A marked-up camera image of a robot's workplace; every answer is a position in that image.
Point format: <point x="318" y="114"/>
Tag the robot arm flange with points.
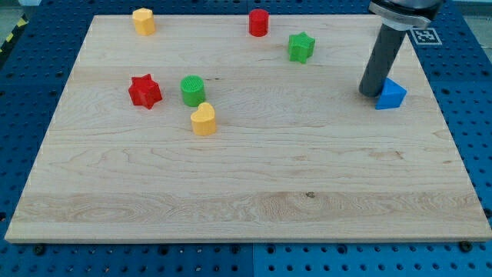
<point x="402" y="15"/>

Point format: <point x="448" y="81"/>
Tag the green star block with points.
<point x="300" y="47"/>

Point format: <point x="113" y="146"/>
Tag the red star block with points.
<point x="144" y="91"/>

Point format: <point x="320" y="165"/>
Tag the wooden board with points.
<point x="299" y="155"/>

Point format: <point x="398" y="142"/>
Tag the yellow heart block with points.
<point x="203" y="121"/>

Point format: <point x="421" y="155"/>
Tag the green cylinder block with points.
<point x="192" y="90"/>

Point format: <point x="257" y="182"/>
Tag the red cylinder block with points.
<point x="258" y="22"/>

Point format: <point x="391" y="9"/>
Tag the blue triangle block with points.
<point x="392" y="95"/>

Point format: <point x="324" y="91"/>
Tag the yellow hexagon block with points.
<point x="144" y="22"/>

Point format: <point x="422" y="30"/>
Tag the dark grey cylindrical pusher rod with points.
<point x="382" y="58"/>

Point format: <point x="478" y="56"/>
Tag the fiducial marker tag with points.
<point x="425" y="36"/>

